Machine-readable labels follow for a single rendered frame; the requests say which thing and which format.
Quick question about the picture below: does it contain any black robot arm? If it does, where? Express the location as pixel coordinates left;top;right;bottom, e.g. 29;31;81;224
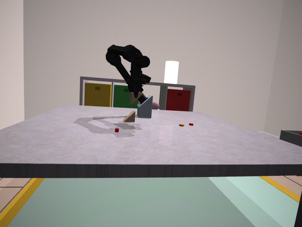
106;45;151;104

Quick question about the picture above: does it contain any tan triangular wooden block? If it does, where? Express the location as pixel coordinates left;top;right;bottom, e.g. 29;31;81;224
123;110;135;122
130;92;143;105

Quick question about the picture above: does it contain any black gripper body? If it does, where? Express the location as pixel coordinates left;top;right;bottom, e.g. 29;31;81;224
126;68;146;85

